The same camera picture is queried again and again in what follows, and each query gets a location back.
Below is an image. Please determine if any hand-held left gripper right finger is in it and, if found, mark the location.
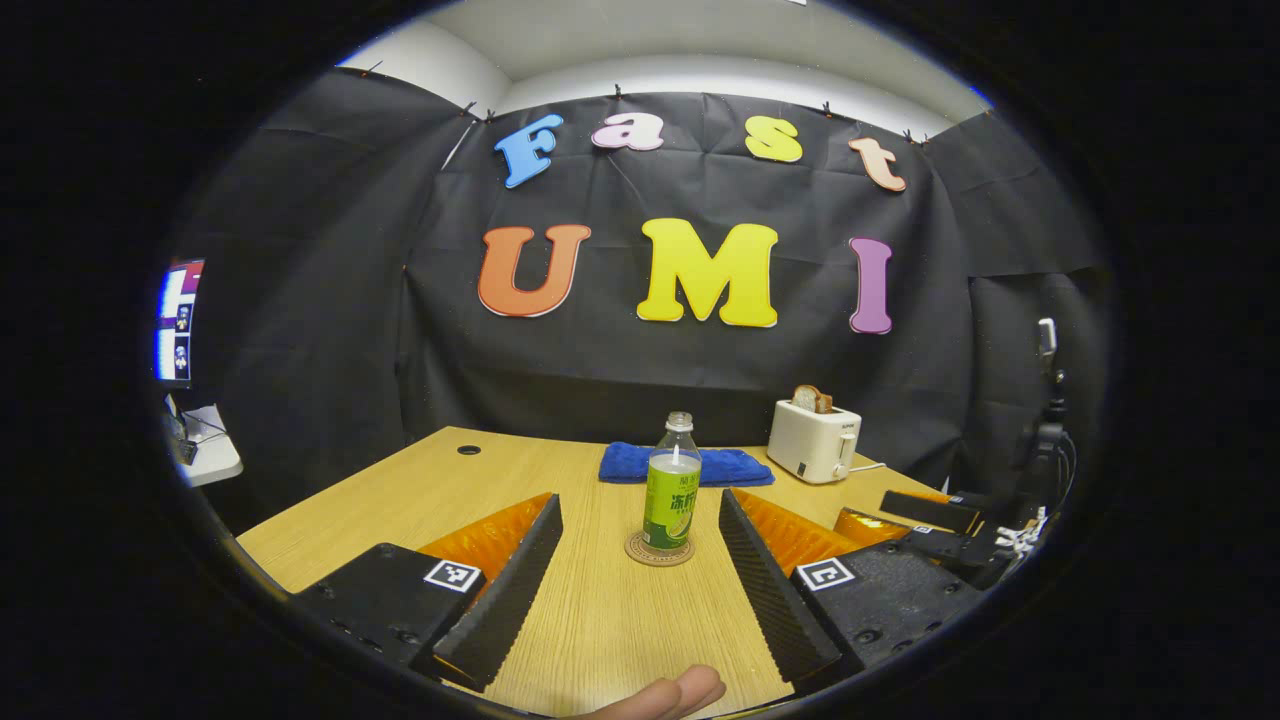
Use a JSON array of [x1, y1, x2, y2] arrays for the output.
[[718, 488, 986, 691]]

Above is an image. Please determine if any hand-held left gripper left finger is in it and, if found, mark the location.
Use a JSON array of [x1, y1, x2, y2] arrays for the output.
[[295, 492, 564, 693]]

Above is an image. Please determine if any round brown coaster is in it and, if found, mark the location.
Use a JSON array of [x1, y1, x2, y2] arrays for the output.
[[625, 530, 696, 568]]

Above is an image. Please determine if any green label water bottle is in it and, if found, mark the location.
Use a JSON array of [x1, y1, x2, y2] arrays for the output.
[[642, 411, 703, 551]]

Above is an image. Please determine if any white toaster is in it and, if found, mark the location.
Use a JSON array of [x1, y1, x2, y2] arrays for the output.
[[767, 400, 863, 485]]

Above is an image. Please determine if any blue towel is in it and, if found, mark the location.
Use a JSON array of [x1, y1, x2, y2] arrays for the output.
[[598, 441, 776, 488]]

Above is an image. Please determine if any black backdrop cloth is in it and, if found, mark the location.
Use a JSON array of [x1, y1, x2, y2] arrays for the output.
[[170, 65, 1116, 531]]

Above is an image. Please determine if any white side table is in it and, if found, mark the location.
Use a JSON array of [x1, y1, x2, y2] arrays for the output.
[[165, 403, 244, 488]]

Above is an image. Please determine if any computer monitor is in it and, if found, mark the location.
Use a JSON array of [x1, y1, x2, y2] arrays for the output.
[[155, 258, 206, 386]]

